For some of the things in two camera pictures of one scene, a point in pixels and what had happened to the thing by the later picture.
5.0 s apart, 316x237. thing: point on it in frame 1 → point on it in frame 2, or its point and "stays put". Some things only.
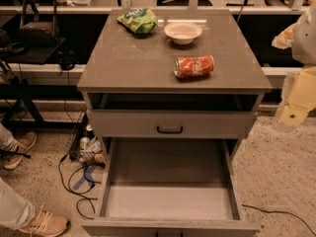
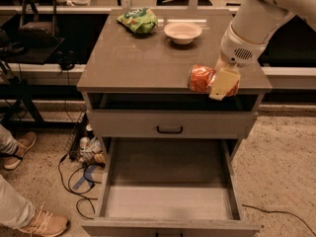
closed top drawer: [172, 123] stays put
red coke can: [195, 65] → [200, 77]
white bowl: [183, 33] stays put
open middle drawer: [169, 185] stays put
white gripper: [305, 39] → [235, 49]
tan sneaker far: [25, 142] stays put
